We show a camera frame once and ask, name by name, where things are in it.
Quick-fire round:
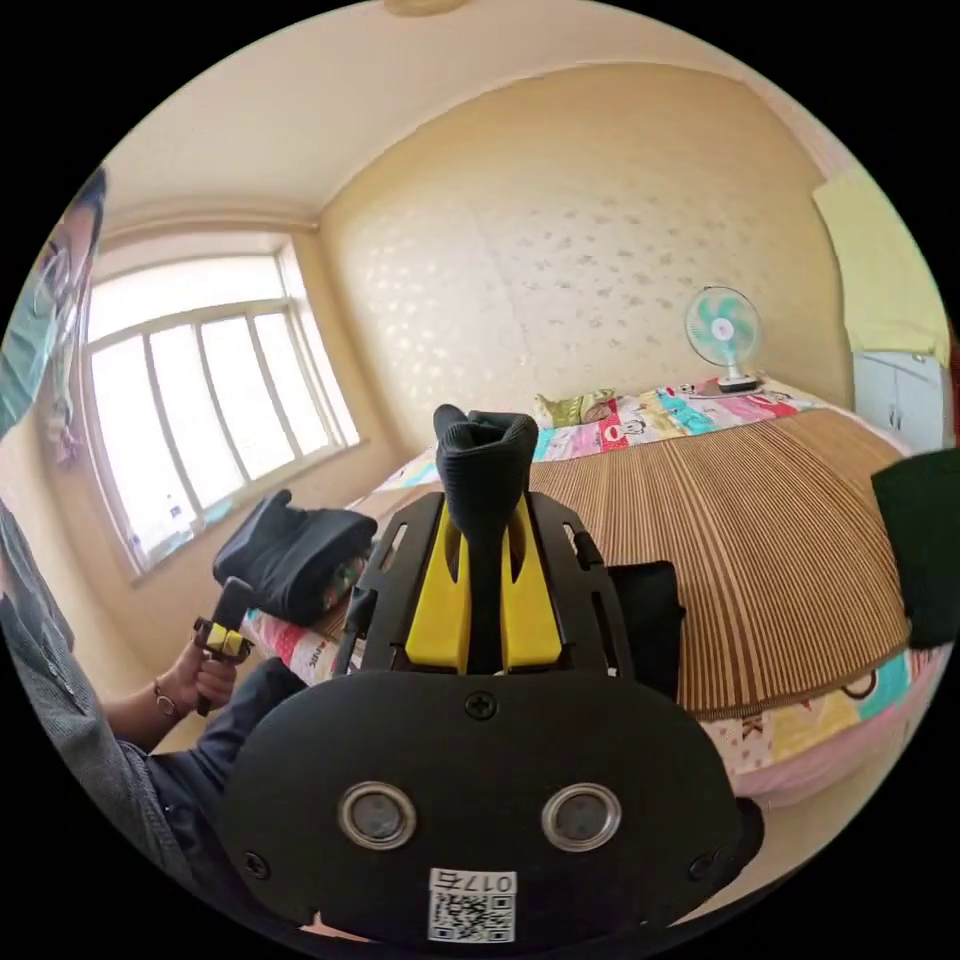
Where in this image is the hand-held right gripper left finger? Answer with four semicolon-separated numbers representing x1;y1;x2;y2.
404;502;473;669

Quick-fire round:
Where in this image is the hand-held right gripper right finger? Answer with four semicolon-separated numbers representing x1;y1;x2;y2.
500;512;563;670

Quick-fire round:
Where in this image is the black long sleeve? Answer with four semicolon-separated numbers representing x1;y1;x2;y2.
433;403;686;703

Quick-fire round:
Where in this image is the person's left forearm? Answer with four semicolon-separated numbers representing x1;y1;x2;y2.
101;671;189;754

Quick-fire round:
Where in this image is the person's left hand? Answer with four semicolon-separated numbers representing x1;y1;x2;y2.
173;647;240;712

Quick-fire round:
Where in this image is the pile of clothes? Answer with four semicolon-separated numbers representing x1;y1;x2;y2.
212;488;379;628

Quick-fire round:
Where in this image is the person's body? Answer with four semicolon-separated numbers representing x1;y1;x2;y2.
0;163;310;913

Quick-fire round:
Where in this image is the green printed pillow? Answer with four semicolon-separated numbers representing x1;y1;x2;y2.
533;388;618;430

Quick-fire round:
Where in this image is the window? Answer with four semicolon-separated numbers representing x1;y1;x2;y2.
78;251;363;579

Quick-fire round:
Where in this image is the bed with woven mat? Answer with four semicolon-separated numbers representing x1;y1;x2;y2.
243;377;943;810

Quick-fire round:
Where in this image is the table fan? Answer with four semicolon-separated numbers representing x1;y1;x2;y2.
683;284;765;394

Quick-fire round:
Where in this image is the dark green cloth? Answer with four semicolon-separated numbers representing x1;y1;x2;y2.
869;447;960;652

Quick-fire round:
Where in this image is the white cupboard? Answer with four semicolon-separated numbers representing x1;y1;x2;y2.
851;349;954;454

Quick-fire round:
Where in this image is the yellow cloth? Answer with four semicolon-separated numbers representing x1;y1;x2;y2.
812;176;952;367

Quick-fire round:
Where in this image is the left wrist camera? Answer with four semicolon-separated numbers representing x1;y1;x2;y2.
215;575;255;633

